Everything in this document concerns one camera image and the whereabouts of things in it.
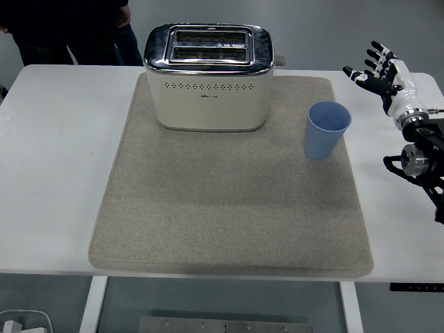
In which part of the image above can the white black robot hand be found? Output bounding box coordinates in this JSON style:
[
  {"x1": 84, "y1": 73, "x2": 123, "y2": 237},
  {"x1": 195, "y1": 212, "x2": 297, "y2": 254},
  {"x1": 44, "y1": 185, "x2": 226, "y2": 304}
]
[{"x1": 342, "y1": 40, "x2": 428, "y2": 127}]

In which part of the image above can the light blue plastic cup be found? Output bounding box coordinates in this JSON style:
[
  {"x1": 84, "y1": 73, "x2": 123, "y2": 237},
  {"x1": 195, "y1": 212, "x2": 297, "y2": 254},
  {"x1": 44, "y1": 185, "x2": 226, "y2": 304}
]
[{"x1": 303, "y1": 100, "x2": 352, "y2": 161}]

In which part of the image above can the cream chrome toaster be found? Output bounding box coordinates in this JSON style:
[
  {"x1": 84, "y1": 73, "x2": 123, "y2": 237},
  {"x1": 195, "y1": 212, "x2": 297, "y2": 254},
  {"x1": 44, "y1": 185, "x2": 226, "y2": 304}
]
[{"x1": 143, "y1": 23, "x2": 288, "y2": 133}]

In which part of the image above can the black table control panel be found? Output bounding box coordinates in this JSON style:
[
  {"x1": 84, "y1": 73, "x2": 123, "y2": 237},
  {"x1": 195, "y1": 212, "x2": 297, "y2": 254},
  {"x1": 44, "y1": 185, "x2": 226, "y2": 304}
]
[{"x1": 389, "y1": 282, "x2": 444, "y2": 293}]

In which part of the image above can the beige fabric table mat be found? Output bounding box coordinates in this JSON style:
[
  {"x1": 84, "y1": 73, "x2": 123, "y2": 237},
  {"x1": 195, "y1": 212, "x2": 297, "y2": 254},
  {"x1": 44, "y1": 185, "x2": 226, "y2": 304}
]
[{"x1": 87, "y1": 74, "x2": 375, "y2": 278}]

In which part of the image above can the white table leg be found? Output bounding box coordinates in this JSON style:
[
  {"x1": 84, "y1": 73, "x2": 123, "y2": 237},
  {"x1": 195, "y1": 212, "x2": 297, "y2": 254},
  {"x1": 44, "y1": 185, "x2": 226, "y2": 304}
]
[
  {"x1": 78, "y1": 276, "x2": 109, "y2": 333},
  {"x1": 339, "y1": 281, "x2": 364, "y2": 333}
]

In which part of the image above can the grey metal plate with screws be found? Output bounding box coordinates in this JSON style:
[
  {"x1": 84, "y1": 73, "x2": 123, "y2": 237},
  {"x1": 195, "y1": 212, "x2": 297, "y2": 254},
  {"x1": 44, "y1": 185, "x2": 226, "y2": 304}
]
[{"x1": 137, "y1": 316, "x2": 316, "y2": 333}]

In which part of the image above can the person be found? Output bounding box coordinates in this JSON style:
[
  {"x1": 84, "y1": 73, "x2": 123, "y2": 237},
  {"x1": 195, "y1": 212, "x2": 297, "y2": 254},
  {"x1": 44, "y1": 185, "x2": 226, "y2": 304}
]
[{"x1": 0, "y1": 0, "x2": 144, "y2": 67}]

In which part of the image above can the white power strip box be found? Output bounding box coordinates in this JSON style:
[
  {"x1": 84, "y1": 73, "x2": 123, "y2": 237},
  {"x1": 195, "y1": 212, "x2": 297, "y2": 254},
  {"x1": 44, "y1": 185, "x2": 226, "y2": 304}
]
[{"x1": 0, "y1": 309, "x2": 54, "y2": 333}]

